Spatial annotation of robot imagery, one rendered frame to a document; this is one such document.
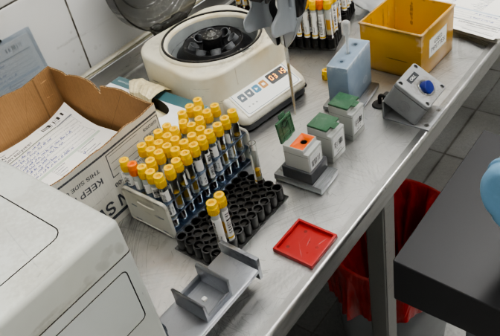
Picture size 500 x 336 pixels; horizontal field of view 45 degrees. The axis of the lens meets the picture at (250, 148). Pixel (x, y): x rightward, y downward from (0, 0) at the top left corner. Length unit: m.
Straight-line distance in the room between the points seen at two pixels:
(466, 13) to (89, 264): 1.03
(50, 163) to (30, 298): 0.57
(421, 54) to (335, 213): 0.38
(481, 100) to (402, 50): 1.50
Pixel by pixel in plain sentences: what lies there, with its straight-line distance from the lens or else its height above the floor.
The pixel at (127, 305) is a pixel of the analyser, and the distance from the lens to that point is 0.64.
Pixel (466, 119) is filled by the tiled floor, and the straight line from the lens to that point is 2.56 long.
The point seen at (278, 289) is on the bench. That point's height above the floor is 0.87.
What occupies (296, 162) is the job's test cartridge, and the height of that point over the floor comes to 0.92.
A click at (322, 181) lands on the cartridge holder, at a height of 0.89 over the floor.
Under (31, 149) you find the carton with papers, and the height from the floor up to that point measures 0.94.
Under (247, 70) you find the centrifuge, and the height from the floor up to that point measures 0.96.
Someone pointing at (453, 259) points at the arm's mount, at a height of 0.95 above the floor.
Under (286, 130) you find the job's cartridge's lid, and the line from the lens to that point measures 0.96.
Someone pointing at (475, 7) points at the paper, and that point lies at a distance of 1.42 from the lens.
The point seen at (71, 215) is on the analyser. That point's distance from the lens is 0.60.
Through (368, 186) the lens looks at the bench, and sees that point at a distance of 0.98.
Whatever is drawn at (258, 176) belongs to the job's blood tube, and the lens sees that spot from 0.96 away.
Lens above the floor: 1.55
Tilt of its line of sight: 39 degrees down
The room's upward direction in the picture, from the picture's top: 12 degrees counter-clockwise
